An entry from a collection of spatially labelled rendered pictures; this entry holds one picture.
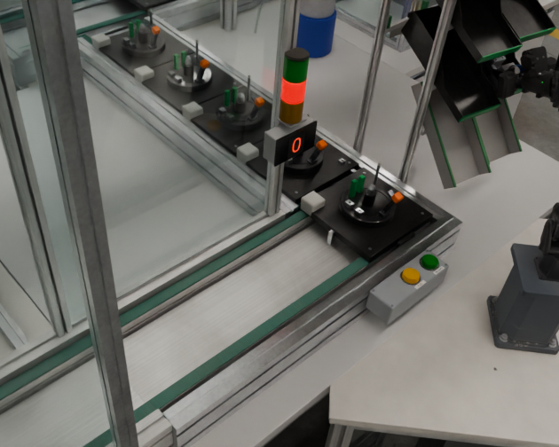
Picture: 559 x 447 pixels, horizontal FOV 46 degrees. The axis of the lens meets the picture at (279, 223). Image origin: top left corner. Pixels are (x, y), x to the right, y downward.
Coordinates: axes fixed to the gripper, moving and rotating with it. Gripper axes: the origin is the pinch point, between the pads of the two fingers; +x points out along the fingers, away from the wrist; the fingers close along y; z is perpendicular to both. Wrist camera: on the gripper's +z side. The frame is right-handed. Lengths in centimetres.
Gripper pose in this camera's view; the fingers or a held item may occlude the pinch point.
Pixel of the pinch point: (510, 72)
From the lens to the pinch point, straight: 178.0
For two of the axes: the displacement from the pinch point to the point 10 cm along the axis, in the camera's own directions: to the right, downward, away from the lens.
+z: -0.6, -8.4, -5.4
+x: -5.3, -4.3, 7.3
